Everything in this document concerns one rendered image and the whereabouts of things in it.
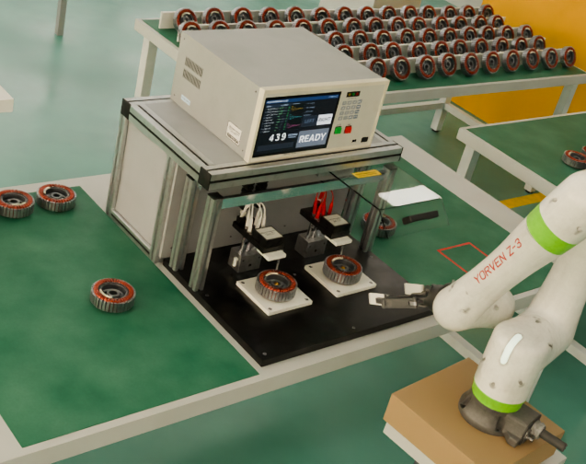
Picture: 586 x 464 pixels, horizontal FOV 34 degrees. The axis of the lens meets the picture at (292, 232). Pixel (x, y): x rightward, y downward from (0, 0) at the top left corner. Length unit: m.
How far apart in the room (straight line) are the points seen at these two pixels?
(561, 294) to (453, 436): 0.41
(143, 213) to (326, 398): 1.20
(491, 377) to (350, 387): 1.48
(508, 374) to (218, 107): 1.01
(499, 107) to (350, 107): 3.86
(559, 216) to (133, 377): 1.01
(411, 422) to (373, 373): 1.48
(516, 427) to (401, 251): 0.92
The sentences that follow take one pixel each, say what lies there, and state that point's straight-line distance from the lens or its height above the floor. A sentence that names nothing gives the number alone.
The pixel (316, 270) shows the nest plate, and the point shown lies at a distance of 2.75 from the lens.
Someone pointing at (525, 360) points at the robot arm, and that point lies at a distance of 2.20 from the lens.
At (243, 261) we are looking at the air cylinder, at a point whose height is 0.81.
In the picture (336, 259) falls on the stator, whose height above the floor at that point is 0.82.
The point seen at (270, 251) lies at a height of 0.88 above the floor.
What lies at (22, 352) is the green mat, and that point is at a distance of 2.31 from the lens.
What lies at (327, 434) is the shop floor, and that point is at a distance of 3.42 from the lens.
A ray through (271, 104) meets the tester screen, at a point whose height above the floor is 1.28.
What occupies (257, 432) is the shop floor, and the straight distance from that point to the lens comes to 3.35.
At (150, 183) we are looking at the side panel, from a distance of 2.65.
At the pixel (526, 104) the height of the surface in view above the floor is 0.25.
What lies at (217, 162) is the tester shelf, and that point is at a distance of 2.45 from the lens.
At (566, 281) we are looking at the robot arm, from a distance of 2.28.
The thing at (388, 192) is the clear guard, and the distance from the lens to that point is 2.64.
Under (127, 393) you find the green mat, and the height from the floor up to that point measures 0.75.
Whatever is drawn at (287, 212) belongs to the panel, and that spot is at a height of 0.85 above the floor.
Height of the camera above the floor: 2.20
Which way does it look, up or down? 29 degrees down
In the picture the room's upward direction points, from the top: 15 degrees clockwise
